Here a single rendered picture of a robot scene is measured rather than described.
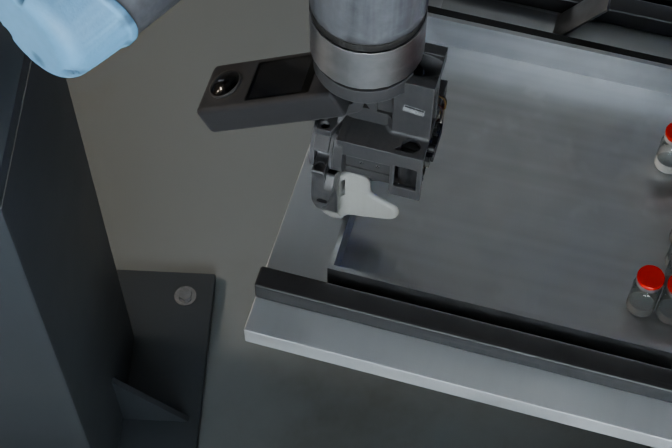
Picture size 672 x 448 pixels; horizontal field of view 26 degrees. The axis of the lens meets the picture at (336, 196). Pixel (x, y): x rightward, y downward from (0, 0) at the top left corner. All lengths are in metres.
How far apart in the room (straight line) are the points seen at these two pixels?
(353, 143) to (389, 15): 0.14
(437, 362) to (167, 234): 1.13
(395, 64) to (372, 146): 0.09
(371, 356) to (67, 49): 0.39
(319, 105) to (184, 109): 1.34
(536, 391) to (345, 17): 0.36
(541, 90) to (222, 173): 1.06
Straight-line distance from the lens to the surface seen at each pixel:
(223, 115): 1.02
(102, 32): 0.84
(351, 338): 1.11
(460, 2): 1.29
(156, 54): 2.38
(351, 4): 0.87
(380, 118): 0.99
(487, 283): 1.14
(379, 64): 0.91
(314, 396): 2.05
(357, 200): 1.08
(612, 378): 1.10
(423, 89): 0.95
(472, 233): 1.16
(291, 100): 0.99
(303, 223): 1.16
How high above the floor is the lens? 1.87
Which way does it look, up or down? 58 degrees down
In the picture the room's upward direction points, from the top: straight up
